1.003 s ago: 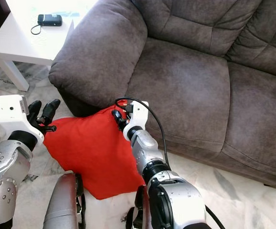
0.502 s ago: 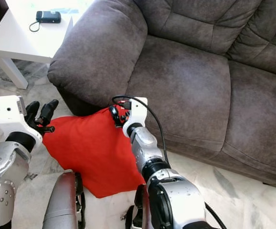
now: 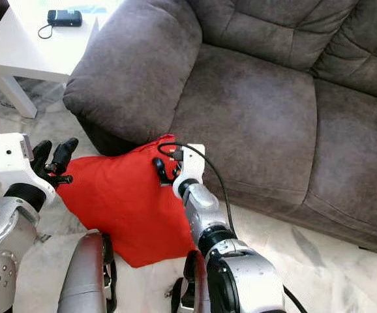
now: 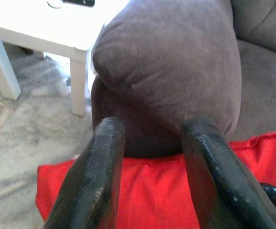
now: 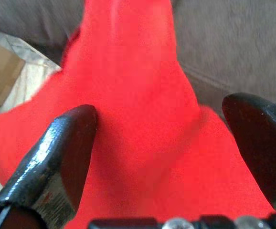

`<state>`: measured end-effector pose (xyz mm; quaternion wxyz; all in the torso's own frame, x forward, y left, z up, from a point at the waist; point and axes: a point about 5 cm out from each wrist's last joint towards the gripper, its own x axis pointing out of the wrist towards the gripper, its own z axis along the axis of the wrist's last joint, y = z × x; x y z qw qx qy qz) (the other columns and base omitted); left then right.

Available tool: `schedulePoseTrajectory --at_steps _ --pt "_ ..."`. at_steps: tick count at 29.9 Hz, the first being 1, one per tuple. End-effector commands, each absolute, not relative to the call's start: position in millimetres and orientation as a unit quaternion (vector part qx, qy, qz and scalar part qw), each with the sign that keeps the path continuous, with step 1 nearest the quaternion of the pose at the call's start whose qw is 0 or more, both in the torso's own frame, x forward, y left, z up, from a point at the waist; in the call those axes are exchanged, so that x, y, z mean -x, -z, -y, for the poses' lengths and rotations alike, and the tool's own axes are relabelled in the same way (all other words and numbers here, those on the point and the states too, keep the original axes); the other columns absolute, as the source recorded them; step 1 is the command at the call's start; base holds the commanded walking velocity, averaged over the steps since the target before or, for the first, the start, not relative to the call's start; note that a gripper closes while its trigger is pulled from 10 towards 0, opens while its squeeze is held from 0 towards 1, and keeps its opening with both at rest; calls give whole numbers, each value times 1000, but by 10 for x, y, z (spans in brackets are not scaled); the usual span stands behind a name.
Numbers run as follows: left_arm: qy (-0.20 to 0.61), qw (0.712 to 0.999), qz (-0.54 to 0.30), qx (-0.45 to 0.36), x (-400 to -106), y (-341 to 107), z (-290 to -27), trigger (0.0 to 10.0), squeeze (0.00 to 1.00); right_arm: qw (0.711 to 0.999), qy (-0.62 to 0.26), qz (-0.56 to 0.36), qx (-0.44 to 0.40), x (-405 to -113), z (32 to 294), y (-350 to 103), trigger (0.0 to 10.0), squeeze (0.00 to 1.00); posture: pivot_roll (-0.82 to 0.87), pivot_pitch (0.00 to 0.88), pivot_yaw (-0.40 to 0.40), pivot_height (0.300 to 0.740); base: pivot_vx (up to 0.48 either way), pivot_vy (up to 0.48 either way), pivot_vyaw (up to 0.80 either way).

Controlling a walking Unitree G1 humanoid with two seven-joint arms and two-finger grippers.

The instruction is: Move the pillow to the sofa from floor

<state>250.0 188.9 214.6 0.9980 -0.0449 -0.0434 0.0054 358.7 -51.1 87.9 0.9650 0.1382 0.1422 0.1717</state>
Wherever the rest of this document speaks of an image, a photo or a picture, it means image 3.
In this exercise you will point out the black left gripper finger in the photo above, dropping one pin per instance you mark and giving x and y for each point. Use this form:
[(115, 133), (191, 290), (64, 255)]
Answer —
[(64, 155), (42, 155)]

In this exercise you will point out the red pillow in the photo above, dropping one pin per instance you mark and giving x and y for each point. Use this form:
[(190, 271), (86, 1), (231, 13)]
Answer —
[(130, 208)]

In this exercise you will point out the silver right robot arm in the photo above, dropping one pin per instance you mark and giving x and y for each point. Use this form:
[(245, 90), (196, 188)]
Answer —
[(247, 274)]

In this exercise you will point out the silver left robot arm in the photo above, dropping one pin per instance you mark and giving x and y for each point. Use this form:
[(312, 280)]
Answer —
[(6, 254)]

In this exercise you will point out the dark grey two-seat sofa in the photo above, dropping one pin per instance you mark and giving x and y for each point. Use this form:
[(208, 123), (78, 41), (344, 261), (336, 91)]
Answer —
[(254, 117)]

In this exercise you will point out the robot left leg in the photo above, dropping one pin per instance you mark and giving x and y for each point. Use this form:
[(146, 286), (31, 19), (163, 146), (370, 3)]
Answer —
[(87, 274)]

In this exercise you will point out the robot leg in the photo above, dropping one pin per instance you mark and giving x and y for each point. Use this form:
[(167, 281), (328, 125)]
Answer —
[(87, 274), (195, 287)]

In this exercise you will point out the white low table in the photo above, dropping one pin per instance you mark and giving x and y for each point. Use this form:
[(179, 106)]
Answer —
[(25, 52)]

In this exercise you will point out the robot right leg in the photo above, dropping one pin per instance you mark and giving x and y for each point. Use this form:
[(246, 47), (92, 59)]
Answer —
[(195, 287)]

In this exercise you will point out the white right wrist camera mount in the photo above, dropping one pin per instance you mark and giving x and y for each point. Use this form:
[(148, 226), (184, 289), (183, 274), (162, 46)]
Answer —
[(190, 169)]

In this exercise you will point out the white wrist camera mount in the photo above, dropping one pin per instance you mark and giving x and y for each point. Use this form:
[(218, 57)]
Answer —
[(190, 169), (6, 156)]

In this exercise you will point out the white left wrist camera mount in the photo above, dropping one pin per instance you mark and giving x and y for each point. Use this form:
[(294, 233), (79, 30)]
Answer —
[(6, 156)]

